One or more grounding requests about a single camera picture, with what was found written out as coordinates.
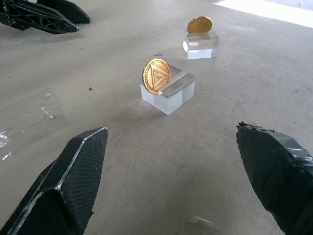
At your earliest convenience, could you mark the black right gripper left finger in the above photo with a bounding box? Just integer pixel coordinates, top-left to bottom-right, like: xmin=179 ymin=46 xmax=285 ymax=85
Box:
xmin=0 ymin=126 xmax=109 ymax=235

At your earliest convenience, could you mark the taped black right gripper right finger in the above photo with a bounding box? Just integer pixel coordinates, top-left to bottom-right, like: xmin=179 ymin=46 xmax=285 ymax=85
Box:
xmin=236 ymin=120 xmax=313 ymax=235

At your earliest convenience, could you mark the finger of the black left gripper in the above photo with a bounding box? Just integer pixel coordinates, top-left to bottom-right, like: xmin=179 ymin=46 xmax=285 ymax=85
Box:
xmin=0 ymin=0 xmax=80 ymax=35
xmin=36 ymin=0 xmax=92 ymax=24

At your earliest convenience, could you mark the clear tape scrap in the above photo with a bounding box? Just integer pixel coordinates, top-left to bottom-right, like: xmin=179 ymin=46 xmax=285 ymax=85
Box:
xmin=0 ymin=131 xmax=15 ymax=161
xmin=38 ymin=100 xmax=55 ymax=119

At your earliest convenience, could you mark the gold coin with triangle emblem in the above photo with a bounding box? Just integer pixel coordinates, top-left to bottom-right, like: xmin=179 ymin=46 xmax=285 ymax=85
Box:
xmin=187 ymin=16 xmax=212 ymax=34
xmin=142 ymin=58 xmax=172 ymax=95

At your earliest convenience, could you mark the clear acrylic stand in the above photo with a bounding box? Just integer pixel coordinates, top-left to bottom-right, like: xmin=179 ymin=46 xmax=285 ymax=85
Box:
xmin=140 ymin=63 xmax=196 ymax=116
xmin=183 ymin=28 xmax=220 ymax=60

